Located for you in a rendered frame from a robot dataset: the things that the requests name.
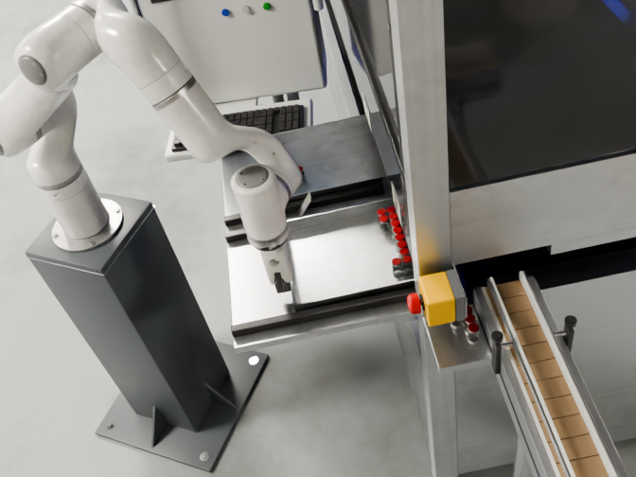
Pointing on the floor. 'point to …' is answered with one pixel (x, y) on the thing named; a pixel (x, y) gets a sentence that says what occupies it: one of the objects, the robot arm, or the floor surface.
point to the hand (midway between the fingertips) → (282, 284)
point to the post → (427, 191)
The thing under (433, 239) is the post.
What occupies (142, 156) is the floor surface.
